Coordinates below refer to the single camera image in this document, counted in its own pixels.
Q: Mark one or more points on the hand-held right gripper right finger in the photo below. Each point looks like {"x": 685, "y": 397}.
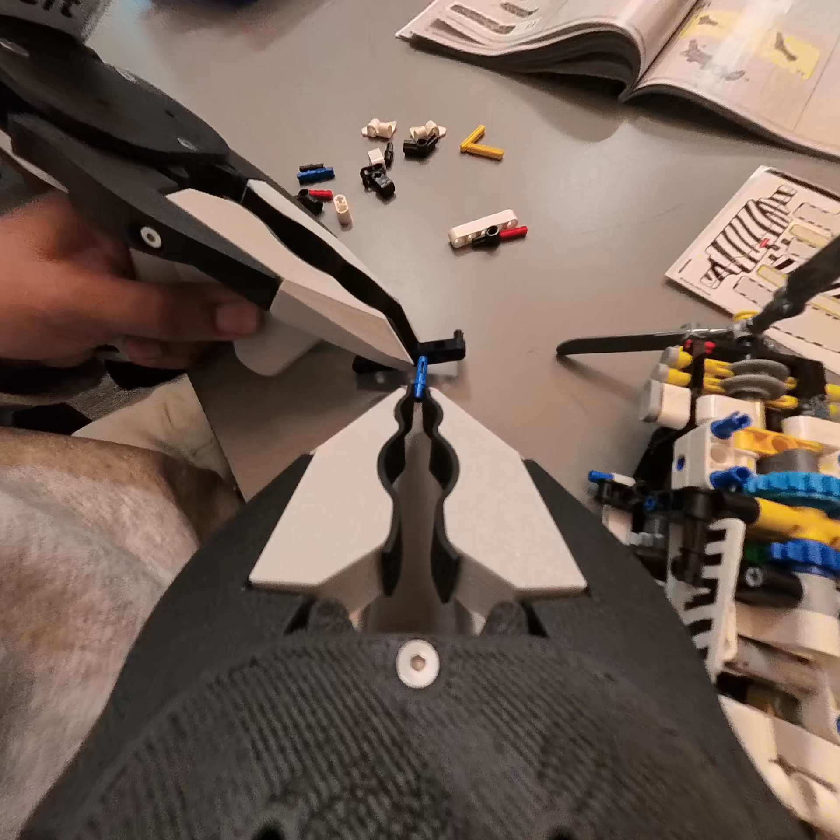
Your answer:
{"x": 505, "y": 525}

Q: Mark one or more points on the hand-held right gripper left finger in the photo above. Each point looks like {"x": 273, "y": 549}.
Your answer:
{"x": 328, "y": 525}

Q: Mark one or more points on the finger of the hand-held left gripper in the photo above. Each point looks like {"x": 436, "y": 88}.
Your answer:
{"x": 289, "y": 207}
{"x": 308, "y": 308}

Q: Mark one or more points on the blue lego pin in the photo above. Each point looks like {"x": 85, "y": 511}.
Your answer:
{"x": 315, "y": 174}
{"x": 421, "y": 380}

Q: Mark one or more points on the black lego frame beam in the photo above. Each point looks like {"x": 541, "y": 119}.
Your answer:
{"x": 446, "y": 348}

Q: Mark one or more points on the black lego elbow connector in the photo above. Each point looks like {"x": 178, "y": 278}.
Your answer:
{"x": 308, "y": 203}

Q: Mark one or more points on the white lego tube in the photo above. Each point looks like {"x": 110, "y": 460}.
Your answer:
{"x": 342, "y": 210}

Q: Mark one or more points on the black lego cross connector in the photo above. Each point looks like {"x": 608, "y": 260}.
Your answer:
{"x": 379, "y": 182}

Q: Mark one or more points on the small white lego block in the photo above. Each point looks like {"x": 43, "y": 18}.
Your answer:
{"x": 376, "y": 157}

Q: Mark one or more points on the white lego connector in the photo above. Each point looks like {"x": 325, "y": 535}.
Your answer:
{"x": 379, "y": 128}
{"x": 426, "y": 130}

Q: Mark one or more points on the black angled lego connector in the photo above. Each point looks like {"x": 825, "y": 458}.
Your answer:
{"x": 418, "y": 148}

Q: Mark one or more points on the white lego beam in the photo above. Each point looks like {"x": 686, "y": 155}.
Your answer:
{"x": 469, "y": 233}

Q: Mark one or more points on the black lego axle connector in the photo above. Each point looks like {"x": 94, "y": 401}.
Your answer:
{"x": 489, "y": 235}

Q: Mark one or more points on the yellow lego axle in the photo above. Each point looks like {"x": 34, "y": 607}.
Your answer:
{"x": 485, "y": 153}
{"x": 474, "y": 138}

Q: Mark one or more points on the red lego axle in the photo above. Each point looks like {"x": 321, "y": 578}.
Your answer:
{"x": 514, "y": 232}

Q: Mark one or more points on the lego helicopter model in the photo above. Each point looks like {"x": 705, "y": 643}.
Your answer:
{"x": 715, "y": 453}

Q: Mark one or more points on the person's left hand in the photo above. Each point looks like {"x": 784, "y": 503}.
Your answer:
{"x": 59, "y": 295}

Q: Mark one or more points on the open instruction booklet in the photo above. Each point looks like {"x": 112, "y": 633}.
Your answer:
{"x": 590, "y": 33}

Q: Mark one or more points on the zebra striped sticker sheet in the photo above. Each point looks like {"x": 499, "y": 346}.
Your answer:
{"x": 735, "y": 243}

